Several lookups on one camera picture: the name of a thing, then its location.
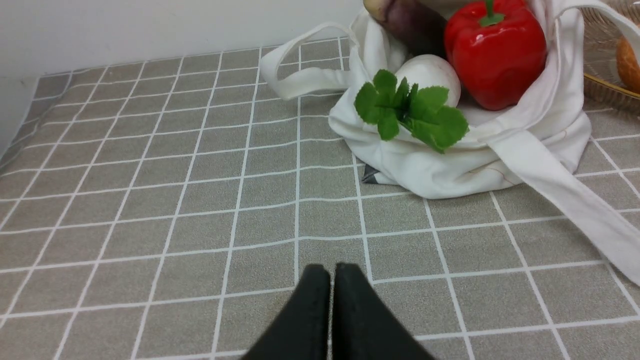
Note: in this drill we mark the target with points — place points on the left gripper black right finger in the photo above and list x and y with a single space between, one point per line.
363 327

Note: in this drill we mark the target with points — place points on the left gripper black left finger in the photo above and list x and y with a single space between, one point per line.
300 330

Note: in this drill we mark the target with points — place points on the red bell pepper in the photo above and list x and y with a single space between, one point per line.
497 48

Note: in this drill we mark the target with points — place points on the white cloth bag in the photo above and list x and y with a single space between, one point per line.
540 141

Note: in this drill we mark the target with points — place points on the grey checked tablecloth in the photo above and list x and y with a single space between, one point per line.
165 210

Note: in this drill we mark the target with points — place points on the white radish with green leaves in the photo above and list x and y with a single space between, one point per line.
421 97

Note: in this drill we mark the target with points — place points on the purple sweet potato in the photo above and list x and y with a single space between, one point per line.
419 27

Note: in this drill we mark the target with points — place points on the brown bread roll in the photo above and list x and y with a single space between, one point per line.
627 66

